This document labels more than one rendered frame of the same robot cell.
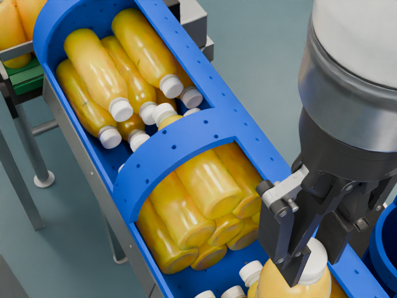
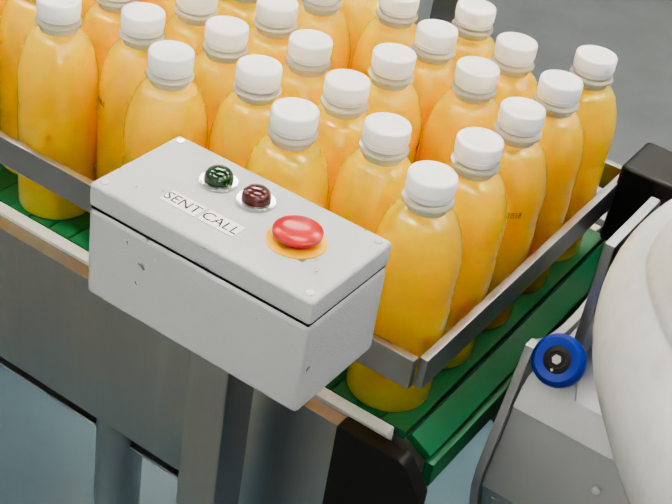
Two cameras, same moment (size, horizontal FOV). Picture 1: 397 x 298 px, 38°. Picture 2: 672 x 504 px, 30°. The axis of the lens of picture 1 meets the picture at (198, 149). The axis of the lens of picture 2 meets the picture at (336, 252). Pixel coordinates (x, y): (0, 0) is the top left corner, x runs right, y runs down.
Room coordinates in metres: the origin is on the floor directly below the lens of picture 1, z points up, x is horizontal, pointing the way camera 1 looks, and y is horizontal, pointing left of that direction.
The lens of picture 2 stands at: (0.35, 0.94, 1.60)
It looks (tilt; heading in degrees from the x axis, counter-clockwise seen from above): 35 degrees down; 328
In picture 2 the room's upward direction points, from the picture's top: 10 degrees clockwise
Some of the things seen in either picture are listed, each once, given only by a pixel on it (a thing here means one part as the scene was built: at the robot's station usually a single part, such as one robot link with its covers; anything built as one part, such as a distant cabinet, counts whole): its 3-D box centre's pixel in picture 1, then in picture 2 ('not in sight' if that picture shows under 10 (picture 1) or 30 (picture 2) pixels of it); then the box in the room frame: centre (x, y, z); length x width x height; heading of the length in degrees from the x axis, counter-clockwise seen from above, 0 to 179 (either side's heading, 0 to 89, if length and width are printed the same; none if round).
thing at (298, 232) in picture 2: not in sight; (297, 233); (0.98, 0.58, 1.11); 0.04 x 0.04 x 0.01
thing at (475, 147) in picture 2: not in sight; (478, 147); (1.04, 0.39, 1.11); 0.04 x 0.04 x 0.02
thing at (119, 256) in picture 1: (110, 216); not in sight; (0.89, 0.28, 0.31); 0.06 x 0.06 x 0.63; 29
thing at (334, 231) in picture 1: (332, 235); not in sight; (0.24, -0.12, 1.48); 0.03 x 0.01 x 0.07; 29
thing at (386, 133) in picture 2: not in sight; (386, 133); (1.08, 0.45, 1.11); 0.04 x 0.04 x 0.02
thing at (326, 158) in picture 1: (352, 143); not in sight; (0.22, -0.10, 1.63); 0.08 x 0.07 x 0.09; 119
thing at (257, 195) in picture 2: not in sight; (256, 195); (1.03, 0.59, 1.11); 0.02 x 0.02 x 0.01
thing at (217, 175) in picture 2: not in sight; (219, 175); (1.06, 0.60, 1.11); 0.02 x 0.02 x 0.01
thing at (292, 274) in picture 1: (290, 256); not in sight; (0.21, -0.08, 1.48); 0.03 x 0.01 x 0.07; 29
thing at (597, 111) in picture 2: not in sight; (566, 160); (1.15, 0.19, 1.00); 0.07 x 0.07 x 0.20
